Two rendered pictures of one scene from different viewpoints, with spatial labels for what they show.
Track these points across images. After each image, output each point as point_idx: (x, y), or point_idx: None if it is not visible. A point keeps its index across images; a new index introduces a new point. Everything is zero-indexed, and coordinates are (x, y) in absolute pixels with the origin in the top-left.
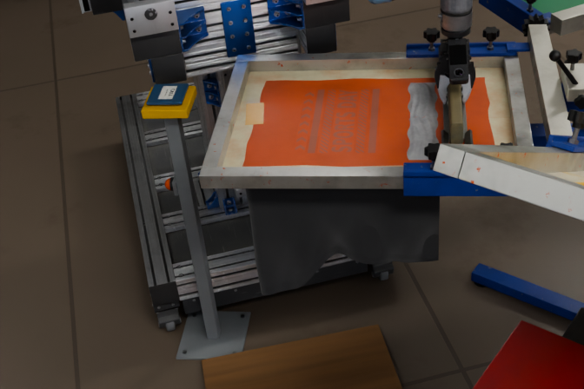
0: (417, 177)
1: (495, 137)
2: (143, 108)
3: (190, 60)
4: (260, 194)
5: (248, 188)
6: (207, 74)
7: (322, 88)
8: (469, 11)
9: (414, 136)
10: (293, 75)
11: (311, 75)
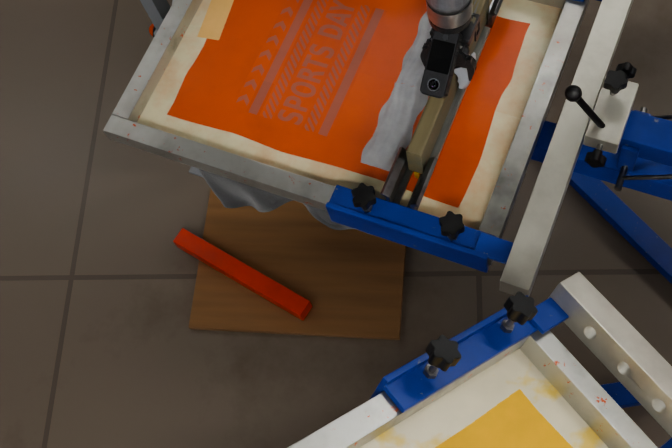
0: (342, 215)
1: (485, 152)
2: None
3: None
4: None
5: None
6: None
7: None
8: (461, 9)
9: (384, 123)
10: None
11: None
